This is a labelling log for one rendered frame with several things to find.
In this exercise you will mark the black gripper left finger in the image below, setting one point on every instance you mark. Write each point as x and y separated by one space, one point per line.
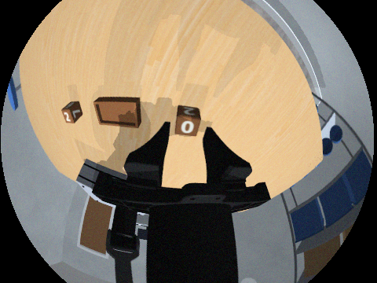
144 166

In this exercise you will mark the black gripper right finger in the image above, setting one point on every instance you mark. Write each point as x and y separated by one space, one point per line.
223 165

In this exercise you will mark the brown rectangular tray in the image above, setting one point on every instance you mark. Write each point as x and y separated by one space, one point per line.
118 111

